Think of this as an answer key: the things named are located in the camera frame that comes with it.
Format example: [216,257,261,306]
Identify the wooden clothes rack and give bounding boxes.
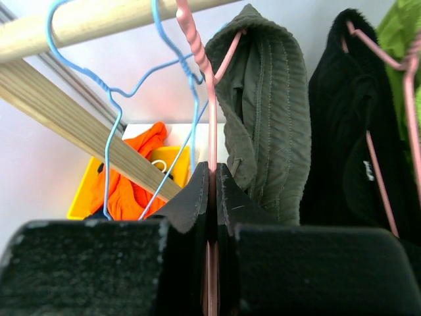
[1,1,245,208]

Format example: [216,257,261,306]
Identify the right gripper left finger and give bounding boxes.
[147,163,209,315]

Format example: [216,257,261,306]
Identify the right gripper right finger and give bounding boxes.
[216,164,280,315]

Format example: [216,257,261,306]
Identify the orange mesh shorts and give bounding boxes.
[107,122,167,221]

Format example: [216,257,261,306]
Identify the yellow plastic tray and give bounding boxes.
[67,145,191,220]

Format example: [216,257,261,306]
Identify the dark olive shorts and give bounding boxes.
[205,5,311,225]

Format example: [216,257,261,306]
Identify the black shorts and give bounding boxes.
[300,9,420,244]

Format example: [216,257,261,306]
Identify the light blue hanger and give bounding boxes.
[139,1,206,220]
[45,1,177,221]

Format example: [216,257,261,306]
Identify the navy blue shorts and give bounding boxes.
[85,163,108,220]

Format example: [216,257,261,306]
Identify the lime green shorts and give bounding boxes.
[374,0,421,172]

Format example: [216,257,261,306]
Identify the pink hanger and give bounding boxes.
[340,20,421,238]
[403,31,420,174]
[176,1,246,315]

